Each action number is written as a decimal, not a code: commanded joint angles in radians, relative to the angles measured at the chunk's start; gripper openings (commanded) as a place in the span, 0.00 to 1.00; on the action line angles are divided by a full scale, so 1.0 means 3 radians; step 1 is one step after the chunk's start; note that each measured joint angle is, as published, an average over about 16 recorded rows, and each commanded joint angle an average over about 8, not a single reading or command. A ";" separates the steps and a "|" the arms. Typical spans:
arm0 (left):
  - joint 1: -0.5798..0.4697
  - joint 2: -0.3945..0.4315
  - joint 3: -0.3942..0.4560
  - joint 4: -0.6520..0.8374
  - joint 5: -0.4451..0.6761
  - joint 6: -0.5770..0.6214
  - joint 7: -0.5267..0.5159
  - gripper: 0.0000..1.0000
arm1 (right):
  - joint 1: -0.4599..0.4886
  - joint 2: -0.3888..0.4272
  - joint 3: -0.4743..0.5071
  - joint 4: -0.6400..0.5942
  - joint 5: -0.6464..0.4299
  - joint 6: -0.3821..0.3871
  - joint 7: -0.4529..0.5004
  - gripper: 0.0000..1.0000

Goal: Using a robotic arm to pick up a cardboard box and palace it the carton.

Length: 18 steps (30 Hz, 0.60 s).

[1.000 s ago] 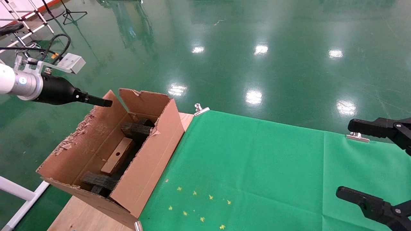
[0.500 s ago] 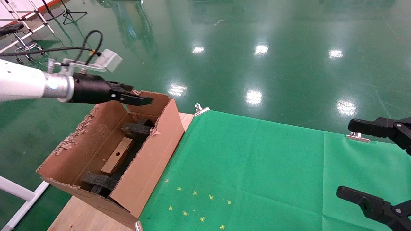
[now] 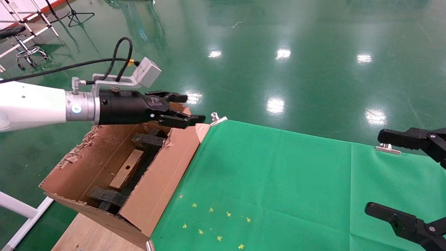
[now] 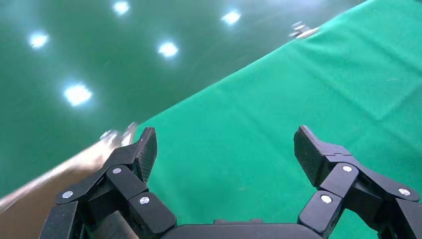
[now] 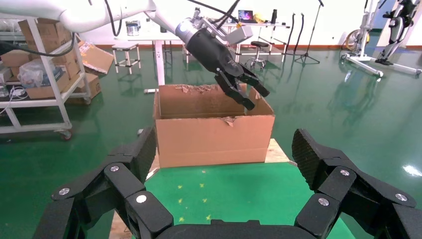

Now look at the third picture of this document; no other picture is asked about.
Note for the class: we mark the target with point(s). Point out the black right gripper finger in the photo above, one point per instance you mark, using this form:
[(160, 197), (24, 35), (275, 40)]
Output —
[(407, 225), (411, 139)]

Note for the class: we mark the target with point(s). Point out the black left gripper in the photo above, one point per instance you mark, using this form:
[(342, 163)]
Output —
[(129, 108)]

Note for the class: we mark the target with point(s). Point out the brown wooden board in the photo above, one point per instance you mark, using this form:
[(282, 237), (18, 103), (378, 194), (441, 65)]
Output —
[(127, 169)]

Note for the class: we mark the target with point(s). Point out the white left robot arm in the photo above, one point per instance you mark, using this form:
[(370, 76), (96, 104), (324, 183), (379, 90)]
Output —
[(31, 104)]

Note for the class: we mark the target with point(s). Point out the large open brown carton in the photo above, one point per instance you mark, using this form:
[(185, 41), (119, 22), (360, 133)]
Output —
[(163, 181)]

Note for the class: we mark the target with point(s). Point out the black foam strip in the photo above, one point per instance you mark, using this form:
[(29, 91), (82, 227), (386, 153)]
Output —
[(146, 167)]

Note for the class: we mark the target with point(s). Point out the green table cloth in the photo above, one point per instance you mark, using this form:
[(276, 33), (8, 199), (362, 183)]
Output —
[(296, 181)]

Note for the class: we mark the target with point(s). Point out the black tripod stand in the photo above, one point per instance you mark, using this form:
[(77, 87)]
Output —
[(73, 10)]

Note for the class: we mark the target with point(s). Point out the white metal rack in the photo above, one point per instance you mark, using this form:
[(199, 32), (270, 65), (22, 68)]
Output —
[(10, 50)]

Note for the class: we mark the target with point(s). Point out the black seat chrome stool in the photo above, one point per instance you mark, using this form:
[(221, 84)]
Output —
[(12, 30)]

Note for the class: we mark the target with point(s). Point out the white metal table frame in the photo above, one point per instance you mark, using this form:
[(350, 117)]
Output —
[(21, 207)]

